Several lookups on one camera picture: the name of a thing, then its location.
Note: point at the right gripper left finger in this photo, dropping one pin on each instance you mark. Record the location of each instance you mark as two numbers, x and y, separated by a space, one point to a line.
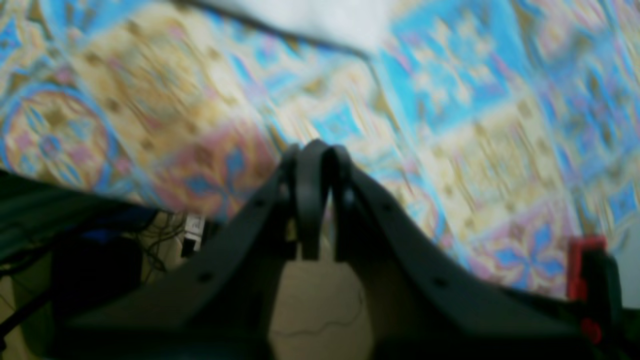
218 305

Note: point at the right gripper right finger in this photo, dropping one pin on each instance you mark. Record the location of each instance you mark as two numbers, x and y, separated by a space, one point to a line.
422 304

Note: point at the white printed T-shirt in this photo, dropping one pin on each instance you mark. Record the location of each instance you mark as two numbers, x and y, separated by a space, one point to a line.
357 25

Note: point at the black orange clamp upper left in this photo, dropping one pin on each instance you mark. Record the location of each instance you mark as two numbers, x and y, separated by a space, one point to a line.
593 279

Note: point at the patterned tile tablecloth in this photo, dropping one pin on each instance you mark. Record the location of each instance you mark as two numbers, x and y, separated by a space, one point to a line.
503 127

